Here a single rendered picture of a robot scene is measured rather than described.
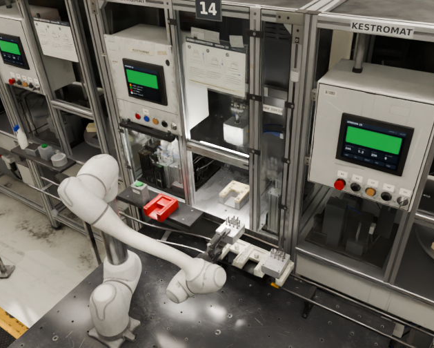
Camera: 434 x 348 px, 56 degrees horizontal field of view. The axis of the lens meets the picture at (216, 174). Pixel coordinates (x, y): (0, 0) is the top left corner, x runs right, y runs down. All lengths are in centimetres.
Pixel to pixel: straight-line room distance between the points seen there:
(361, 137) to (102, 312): 130
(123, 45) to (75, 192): 84
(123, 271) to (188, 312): 39
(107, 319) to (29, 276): 167
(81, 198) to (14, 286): 203
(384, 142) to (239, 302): 109
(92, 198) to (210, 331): 89
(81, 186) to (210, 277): 59
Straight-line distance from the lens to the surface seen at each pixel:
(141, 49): 204
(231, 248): 216
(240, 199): 228
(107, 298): 194
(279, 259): 203
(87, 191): 160
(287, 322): 212
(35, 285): 348
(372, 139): 160
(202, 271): 162
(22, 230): 400
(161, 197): 237
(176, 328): 211
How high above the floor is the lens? 241
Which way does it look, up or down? 35 degrees down
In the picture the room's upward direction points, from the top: 3 degrees counter-clockwise
